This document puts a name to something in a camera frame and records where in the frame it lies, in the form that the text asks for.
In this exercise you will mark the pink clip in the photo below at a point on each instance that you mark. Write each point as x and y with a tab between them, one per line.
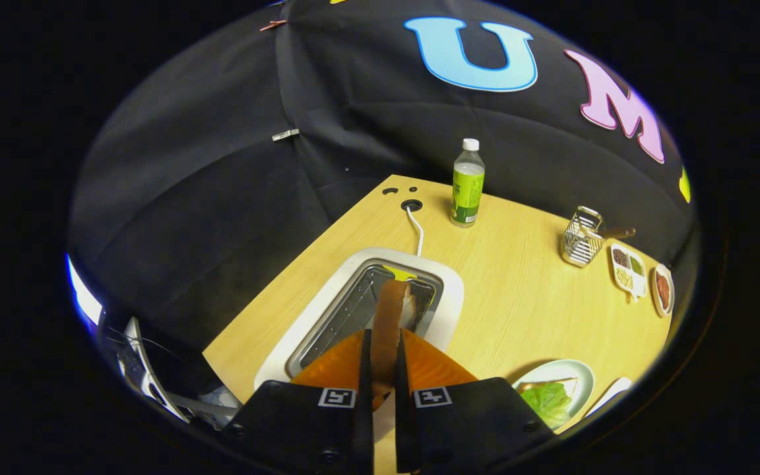
273	25

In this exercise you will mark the brown meat steak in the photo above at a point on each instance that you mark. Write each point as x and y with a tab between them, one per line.
663	290

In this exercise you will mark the green label plastic bottle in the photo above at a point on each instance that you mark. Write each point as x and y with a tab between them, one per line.
468	191

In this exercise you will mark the square toast slice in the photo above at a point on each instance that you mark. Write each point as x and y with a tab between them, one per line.
551	382

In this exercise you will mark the white divided bean dish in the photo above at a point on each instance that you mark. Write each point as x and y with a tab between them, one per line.
627	270

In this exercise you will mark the brown-crusted bread slice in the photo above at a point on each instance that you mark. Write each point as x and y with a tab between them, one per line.
386	330

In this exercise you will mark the white clip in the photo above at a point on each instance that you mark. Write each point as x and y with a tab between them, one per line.
285	134

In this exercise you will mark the green lettuce leaf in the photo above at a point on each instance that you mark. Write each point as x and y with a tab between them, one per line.
548	404

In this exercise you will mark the black backdrop cloth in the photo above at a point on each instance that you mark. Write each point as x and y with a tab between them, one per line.
221	231

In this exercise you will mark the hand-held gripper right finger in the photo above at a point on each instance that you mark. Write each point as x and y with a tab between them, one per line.
466	422

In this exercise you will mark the white toaster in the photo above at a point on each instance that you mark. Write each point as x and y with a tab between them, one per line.
449	297

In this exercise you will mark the round white plate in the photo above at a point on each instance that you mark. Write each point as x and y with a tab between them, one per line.
654	293

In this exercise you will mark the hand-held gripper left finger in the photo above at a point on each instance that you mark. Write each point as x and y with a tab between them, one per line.
307	429

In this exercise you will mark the pale green round plate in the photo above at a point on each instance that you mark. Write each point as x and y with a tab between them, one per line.
581	376

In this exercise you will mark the white square plate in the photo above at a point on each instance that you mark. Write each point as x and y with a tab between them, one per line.
611	394

